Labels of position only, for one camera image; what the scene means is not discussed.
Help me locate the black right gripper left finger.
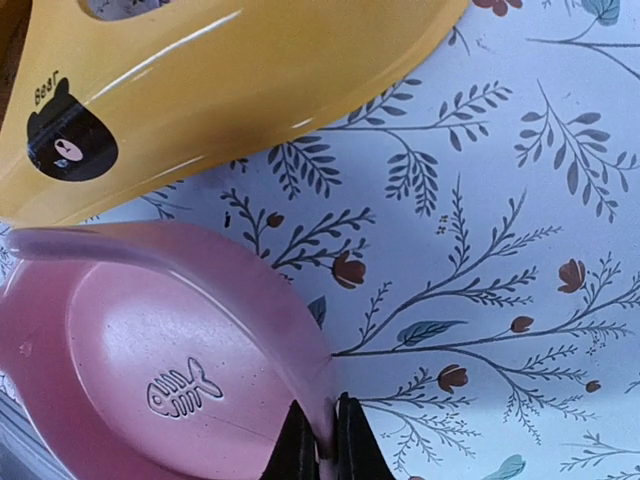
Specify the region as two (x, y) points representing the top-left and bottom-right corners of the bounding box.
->
(262, 400), (320, 480)

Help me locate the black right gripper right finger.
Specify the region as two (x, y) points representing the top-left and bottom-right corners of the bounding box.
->
(337, 392), (393, 480)

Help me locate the pink pet bowl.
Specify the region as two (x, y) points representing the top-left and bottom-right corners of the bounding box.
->
(1, 221), (337, 479)

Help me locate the yellow double bowl holder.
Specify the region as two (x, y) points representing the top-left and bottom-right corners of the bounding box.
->
(1, 1), (468, 226)

